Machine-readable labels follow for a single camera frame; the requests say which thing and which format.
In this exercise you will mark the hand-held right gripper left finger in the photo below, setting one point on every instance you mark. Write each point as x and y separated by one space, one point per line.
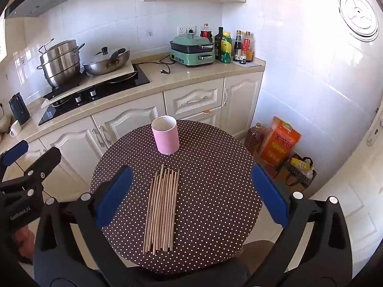
115 197

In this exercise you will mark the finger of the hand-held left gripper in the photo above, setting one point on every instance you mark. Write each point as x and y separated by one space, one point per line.
45 163
15 153

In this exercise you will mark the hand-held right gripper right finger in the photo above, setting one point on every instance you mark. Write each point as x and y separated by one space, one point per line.
270 197

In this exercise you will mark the row of wooden chopsticks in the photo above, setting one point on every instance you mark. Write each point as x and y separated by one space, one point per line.
161 209

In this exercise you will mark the pink cylindrical cup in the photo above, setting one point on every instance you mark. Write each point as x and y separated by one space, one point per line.
166 140

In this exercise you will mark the person's left hand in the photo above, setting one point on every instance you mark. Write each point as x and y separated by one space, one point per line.
23 242

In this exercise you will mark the white mug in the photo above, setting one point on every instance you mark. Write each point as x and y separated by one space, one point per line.
15 129

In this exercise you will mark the black patterned tote bag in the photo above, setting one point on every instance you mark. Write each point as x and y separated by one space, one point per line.
299 178

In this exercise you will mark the black kettle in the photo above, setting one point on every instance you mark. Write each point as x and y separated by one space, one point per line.
18 109

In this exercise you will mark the orange rice bag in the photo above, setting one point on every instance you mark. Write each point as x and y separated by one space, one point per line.
279 146

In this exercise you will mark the brown polka-dot tablecloth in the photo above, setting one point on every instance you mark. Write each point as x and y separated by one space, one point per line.
215 185

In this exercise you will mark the large cooking oil jug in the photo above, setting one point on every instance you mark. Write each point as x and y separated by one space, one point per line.
255 139

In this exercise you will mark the white kitchen base cabinets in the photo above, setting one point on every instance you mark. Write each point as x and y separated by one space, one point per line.
125 122

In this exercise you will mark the white door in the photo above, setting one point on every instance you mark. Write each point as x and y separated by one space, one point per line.
359 200

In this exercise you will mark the beige cutting board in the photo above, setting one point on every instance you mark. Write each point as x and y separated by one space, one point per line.
89 82

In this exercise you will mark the steel steamer pot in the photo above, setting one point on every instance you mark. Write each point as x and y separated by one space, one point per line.
59 65

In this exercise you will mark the glass wok lid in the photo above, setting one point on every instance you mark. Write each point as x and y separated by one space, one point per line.
100 56

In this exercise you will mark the black glass stove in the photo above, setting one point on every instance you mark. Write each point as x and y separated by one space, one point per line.
138 79

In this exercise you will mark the small dark bottle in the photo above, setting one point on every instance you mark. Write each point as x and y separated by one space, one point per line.
243 59

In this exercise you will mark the small orange-label bottle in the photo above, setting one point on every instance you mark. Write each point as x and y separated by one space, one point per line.
250 56

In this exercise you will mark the beige stone countertop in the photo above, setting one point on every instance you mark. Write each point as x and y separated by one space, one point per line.
191 71

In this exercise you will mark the green and yellow bottle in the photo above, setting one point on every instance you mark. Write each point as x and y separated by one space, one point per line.
226 49

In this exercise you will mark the dark soy sauce bottle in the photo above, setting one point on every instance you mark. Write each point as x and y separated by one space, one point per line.
238 46

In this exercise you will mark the red-label sauce bottle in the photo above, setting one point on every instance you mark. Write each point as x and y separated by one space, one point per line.
247 44

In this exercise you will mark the green electric cooker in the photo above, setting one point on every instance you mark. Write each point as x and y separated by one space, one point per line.
191 56

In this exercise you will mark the dark olive oil bottle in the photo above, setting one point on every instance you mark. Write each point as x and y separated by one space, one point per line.
220 40

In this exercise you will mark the round white vent cover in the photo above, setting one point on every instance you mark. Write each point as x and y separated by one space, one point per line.
357 15

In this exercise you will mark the white wall socket with plug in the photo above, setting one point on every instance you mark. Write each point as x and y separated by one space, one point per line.
191 30

